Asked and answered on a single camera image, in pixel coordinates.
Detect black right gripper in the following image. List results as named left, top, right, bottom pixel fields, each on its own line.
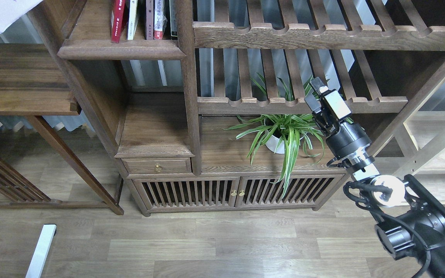
left=304, top=77, right=373, bottom=163

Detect yellow green cover book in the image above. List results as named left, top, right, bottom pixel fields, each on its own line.
left=126, top=0, right=141, bottom=40

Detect red cover book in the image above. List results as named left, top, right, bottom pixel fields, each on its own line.
left=110, top=0, right=127, bottom=43

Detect white cover book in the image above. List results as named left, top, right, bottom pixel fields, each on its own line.
left=0, top=0, right=42, bottom=34

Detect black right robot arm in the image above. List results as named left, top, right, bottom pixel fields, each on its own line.
left=305, top=77, right=445, bottom=278

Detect light wooden shelf unit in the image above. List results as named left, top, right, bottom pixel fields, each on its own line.
left=358, top=50, right=445, bottom=207

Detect upright books on shelf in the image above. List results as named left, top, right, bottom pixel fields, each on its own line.
left=145, top=0, right=178, bottom=40

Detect spider plant in white pot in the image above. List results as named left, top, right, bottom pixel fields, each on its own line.
left=223, top=73, right=365, bottom=199

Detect dark wooden bookshelf cabinet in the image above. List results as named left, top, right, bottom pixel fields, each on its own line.
left=29, top=0, right=445, bottom=216

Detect dark wooden side table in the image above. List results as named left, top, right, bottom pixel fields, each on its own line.
left=0, top=44, right=124, bottom=215

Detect white metal leg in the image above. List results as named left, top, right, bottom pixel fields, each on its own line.
left=25, top=224, right=57, bottom=278

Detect slatted wooden rack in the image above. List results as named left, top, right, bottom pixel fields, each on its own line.
left=0, top=159, right=64, bottom=208

